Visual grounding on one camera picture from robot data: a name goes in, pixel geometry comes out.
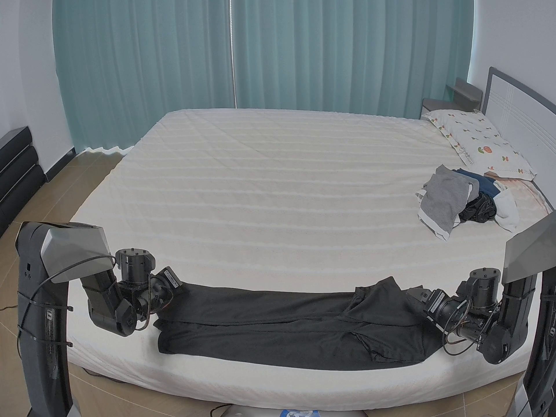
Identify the blue-green curtain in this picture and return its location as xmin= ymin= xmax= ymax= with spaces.
xmin=52 ymin=0 xmax=237 ymax=153
xmin=230 ymin=0 xmax=476 ymax=118

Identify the pile of clothes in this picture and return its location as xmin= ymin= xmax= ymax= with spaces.
xmin=416 ymin=164 xmax=521 ymax=242

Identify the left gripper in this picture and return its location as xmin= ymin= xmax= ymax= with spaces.
xmin=151 ymin=266 xmax=182 ymax=306

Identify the dark grey bedside table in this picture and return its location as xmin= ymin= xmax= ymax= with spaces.
xmin=422 ymin=78 xmax=484 ymax=113

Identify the black chest of drawers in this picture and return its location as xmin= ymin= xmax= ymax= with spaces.
xmin=0 ymin=126 xmax=45 ymax=233

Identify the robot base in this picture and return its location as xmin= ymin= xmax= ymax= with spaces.
xmin=226 ymin=409 xmax=324 ymax=417

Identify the black T-shirt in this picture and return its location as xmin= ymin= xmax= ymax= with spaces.
xmin=154 ymin=276 xmax=444 ymax=372

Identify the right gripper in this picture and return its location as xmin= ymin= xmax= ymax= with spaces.
xmin=406 ymin=287 xmax=458 ymax=325

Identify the white printed pillow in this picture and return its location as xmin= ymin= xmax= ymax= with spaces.
xmin=423 ymin=109 xmax=538 ymax=179

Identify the bed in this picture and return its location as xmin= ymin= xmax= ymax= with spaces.
xmin=65 ymin=65 xmax=556 ymax=411

